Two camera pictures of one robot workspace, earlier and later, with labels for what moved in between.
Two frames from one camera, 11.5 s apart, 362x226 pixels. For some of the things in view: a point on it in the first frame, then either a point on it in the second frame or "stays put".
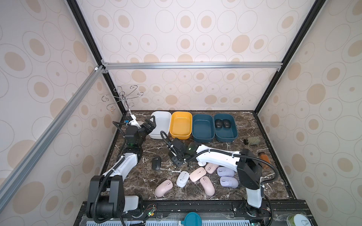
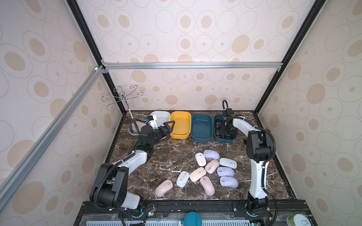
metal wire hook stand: [123, 96] stays put
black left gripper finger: [148, 129] to [166, 129]
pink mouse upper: [210, 168] stays put
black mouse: [218, 123] stays put
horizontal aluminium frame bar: [117, 66] stays put
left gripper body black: [141, 133] to [159, 134]
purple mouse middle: [224, 171] stays put
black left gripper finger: [149, 125] to [168, 127]
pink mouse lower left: [163, 187] stays put
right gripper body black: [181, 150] to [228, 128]
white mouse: [182, 179] stays put
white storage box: [163, 121] stays put
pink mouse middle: [197, 173] stays put
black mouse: [156, 163] to [231, 134]
